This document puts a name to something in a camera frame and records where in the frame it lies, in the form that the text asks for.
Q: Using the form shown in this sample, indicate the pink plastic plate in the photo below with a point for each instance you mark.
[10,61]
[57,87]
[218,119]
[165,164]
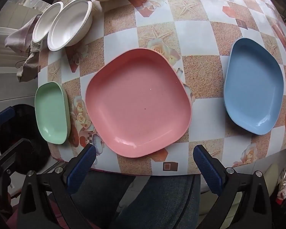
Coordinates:
[138,105]

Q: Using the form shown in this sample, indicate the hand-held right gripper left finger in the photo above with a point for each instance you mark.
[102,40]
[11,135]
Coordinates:
[82,169]

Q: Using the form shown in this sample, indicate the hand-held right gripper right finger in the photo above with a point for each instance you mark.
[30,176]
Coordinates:
[206,169]

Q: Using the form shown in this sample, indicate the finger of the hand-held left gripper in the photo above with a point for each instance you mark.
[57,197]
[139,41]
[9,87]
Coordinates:
[1,118]

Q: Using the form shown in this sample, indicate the beige cloth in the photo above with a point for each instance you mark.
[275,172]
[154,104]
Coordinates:
[19,40]

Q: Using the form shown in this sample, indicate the checkered printed tablecloth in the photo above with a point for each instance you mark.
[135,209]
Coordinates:
[193,28]

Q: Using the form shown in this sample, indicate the small white paper bowl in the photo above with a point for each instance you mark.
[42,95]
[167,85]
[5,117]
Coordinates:
[44,26]

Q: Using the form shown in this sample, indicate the blue plastic plate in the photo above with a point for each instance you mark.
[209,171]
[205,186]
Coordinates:
[252,85]

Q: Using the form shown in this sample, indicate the green plastic plate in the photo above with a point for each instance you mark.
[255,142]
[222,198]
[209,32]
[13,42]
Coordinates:
[52,114]

